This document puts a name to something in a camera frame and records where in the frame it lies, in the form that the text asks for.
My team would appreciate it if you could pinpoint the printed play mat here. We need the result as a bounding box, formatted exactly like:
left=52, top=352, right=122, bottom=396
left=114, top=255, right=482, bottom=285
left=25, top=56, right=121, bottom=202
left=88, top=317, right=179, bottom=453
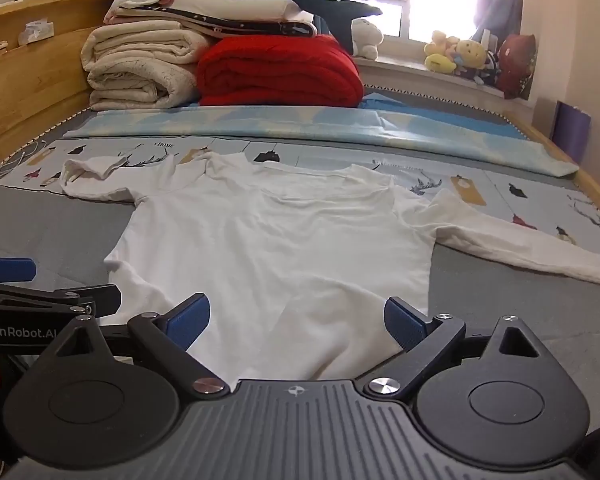
left=0, top=137, right=600, bottom=257

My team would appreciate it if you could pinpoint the pile of folded clothes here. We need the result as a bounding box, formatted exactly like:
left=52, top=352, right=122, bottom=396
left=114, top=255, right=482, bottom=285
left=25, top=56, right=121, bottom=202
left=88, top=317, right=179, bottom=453
left=104, top=0, right=319, bottom=39

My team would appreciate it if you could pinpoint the white cable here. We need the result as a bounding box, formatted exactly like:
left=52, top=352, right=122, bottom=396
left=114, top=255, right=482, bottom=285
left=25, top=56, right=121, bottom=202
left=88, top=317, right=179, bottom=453
left=0, top=147, right=49, bottom=184

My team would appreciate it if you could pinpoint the red folded blanket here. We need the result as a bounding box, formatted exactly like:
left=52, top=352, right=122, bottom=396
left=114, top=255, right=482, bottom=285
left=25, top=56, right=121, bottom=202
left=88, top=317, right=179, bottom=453
left=196, top=34, right=365, bottom=109

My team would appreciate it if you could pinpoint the grey mat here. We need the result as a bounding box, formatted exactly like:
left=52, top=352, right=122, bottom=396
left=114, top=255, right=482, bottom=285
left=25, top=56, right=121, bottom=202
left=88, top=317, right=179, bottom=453
left=0, top=85, right=600, bottom=441

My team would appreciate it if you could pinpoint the cream folded blanket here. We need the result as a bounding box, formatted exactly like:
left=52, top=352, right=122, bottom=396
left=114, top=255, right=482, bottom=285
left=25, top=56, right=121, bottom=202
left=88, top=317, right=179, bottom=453
left=81, top=25, right=216, bottom=111

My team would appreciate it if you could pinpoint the yellow plush toy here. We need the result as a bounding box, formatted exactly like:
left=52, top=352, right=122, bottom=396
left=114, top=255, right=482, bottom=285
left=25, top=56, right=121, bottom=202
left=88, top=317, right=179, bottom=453
left=424, top=30, right=460, bottom=77

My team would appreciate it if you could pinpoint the white plush toy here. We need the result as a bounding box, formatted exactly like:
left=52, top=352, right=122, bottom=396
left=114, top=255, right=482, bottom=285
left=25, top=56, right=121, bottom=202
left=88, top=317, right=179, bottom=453
left=351, top=17, right=384, bottom=60

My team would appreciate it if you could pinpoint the purple box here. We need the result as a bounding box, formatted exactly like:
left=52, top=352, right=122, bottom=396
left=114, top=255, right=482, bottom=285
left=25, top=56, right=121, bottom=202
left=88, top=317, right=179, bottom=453
left=551, top=101, right=592, bottom=164

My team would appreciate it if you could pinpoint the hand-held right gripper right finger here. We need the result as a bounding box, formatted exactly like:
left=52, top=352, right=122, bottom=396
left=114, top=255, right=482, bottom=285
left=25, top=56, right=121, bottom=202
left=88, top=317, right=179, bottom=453
left=362, top=296, right=549, bottom=403

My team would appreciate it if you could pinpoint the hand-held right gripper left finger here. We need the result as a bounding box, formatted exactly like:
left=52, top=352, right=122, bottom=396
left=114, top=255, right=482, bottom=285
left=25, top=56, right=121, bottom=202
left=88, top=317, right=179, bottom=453
left=45, top=293, right=232, bottom=399

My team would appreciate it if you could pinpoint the light blue blanket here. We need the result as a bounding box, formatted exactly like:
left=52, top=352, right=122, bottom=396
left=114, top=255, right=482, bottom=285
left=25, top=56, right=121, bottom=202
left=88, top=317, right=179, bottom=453
left=62, top=87, right=580, bottom=177

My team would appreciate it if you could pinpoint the white long-sleeve shirt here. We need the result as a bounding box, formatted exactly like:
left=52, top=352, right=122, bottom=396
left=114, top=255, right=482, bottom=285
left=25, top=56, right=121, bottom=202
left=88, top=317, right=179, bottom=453
left=60, top=152, right=600, bottom=386

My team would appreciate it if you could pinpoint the tissue pack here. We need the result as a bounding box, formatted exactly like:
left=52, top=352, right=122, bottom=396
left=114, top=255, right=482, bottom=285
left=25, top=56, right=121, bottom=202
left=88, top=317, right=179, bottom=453
left=19, top=19, right=57, bottom=44

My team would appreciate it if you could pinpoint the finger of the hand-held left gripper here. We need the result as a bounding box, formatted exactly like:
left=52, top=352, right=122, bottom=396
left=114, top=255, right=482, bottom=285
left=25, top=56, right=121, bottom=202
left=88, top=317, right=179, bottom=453
left=0, top=256, right=37, bottom=284
left=0, top=280, right=122, bottom=319

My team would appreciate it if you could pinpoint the round-faced yellow plush doll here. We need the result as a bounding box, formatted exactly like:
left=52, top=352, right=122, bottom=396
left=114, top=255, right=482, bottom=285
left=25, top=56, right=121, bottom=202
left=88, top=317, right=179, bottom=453
left=452, top=39, right=488, bottom=80

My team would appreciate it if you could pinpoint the red cushion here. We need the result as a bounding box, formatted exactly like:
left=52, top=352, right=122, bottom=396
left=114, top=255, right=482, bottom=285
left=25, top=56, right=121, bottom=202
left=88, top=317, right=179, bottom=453
left=495, top=33, right=538, bottom=101

